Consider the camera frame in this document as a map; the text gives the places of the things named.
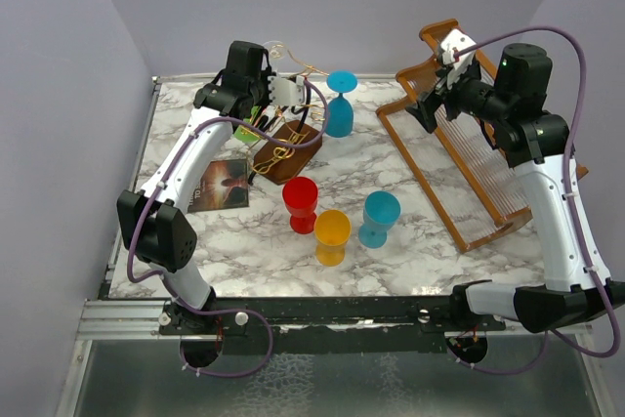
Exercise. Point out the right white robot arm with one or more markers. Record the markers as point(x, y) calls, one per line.
point(577, 284)

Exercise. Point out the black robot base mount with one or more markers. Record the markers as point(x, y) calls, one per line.
point(324, 325)

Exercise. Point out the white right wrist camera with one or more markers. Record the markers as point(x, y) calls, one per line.
point(452, 59)

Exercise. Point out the green plastic goblet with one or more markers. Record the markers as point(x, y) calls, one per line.
point(243, 134)

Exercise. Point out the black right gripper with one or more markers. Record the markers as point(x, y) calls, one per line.
point(426, 109)

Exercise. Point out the clear wine glass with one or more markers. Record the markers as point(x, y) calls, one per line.
point(276, 51)

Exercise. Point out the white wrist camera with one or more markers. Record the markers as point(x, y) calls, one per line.
point(285, 91)
point(452, 59)

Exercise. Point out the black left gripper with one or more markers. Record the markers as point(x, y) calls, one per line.
point(265, 77)

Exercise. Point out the wooden ribbed glass divider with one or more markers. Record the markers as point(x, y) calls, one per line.
point(466, 178)

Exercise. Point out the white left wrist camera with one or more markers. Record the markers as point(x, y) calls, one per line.
point(285, 91)

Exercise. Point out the gold wire wine glass rack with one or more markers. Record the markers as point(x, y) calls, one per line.
point(289, 125)

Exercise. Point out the dark book three days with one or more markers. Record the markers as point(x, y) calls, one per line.
point(224, 185)

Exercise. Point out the blue plastic goblet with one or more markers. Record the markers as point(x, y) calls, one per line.
point(380, 212)
point(341, 114)

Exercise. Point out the red plastic goblet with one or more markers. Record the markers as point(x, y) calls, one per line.
point(300, 195)

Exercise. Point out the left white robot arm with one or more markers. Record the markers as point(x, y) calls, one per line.
point(153, 219)

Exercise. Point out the yellow plastic goblet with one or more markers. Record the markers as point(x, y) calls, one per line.
point(332, 230)

